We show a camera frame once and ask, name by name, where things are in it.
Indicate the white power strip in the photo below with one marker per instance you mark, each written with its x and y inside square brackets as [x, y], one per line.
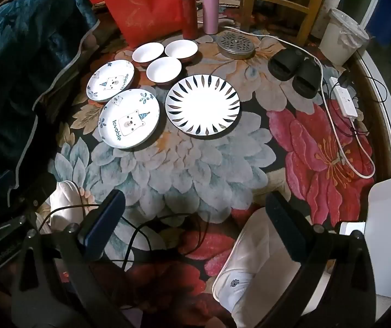
[344, 100]

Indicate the round perforated metal tin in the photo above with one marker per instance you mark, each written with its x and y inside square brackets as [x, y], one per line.
[234, 46]

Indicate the black slipper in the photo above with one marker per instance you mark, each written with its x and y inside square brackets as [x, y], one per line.
[306, 77]
[284, 63]

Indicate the red bag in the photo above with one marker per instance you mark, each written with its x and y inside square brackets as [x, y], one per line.
[144, 10]

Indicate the white bear print plate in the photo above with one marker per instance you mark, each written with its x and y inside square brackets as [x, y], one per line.
[110, 82]
[129, 119]

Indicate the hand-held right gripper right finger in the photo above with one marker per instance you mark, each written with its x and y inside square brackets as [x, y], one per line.
[286, 225]

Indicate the dark red bottle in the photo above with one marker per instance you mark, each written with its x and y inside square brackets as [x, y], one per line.
[188, 13]

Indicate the white bowl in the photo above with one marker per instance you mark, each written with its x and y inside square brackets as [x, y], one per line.
[181, 48]
[147, 53]
[164, 69]

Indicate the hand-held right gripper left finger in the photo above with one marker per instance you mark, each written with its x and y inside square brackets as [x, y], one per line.
[103, 218]

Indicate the black charger plug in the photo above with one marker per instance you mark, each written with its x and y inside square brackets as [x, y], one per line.
[345, 79]

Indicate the white trash bin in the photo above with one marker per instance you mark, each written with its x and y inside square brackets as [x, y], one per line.
[339, 44]

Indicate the wooden chair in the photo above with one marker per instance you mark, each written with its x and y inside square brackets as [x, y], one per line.
[281, 0]

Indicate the white furniture frame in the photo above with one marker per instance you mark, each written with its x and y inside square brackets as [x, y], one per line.
[388, 109]

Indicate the pink bottle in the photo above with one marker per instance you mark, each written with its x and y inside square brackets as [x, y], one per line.
[210, 10]

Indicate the large white petal-rim plate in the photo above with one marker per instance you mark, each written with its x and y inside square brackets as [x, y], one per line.
[202, 104]

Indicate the floral rug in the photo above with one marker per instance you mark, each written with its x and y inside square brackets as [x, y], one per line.
[181, 170]

